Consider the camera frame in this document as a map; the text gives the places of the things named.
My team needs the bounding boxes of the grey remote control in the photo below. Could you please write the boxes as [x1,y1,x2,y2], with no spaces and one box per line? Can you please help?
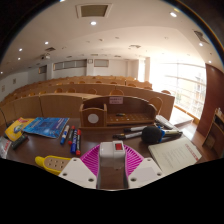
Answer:
[154,114,181,131]

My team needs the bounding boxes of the white sheet with red print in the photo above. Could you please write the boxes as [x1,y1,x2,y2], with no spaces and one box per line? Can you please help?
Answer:
[0,135,13,160]

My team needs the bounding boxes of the blue marker pen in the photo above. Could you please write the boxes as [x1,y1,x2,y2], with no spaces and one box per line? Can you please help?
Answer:
[59,124,71,146]
[70,129,79,155]

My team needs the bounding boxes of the white paper booklet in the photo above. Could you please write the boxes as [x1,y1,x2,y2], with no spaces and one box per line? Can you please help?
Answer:
[147,136,203,176]

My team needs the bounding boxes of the black handheld microphone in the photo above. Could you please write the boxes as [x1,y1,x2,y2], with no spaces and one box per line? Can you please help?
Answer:
[140,125,184,145]

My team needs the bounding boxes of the rows of wooden seats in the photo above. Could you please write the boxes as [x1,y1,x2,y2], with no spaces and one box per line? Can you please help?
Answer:
[0,74,176,127]

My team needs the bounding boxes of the ceiling projector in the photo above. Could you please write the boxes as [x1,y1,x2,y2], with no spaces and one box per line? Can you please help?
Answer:
[40,52,52,61]

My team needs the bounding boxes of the large ceiling air vent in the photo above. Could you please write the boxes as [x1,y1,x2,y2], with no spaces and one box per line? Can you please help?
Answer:
[75,2,114,20]

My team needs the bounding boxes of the black remote control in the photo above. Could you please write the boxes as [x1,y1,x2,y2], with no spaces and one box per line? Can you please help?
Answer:
[11,132,30,151]

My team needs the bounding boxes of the blue book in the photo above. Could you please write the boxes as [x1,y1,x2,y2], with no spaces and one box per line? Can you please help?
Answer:
[22,116,70,140]

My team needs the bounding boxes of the wooden shelf unit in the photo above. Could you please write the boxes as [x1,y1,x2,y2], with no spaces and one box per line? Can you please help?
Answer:
[201,106,224,158]

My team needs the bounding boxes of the black marker pen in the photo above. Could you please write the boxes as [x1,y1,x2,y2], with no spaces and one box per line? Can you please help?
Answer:
[123,124,148,133]
[112,131,144,141]

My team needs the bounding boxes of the large bright window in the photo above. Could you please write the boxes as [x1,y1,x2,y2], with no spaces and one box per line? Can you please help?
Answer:
[149,61,208,120]

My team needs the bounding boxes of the recessed ceiling lights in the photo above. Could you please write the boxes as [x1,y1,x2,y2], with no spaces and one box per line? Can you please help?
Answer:
[0,0,214,75]

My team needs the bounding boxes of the red marker pen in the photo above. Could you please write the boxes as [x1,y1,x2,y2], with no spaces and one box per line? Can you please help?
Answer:
[75,128,83,157]
[67,125,76,146]

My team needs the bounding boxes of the yellow book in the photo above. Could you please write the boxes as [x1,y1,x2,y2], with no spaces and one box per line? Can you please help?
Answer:
[4,116,36,143]

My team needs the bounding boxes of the small ceiling air vent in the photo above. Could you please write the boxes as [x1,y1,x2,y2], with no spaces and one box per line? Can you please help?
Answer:
[193,29,210,45]

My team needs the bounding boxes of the yellow power strip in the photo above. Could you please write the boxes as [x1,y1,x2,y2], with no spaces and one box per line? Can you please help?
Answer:
[34,155,73,176]

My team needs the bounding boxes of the wooden desk organizer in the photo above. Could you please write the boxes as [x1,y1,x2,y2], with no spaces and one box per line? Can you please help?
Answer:
[79,95,158,130]

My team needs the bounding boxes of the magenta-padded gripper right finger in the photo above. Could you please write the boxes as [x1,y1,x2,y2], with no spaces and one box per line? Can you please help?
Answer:
[123,144,165,190]

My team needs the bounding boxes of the white charger block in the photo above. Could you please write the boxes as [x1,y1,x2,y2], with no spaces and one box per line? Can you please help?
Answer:
[99,140,127,170]

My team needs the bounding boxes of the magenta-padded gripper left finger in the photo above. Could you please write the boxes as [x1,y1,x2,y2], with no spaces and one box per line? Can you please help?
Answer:
[58,143,102,190]

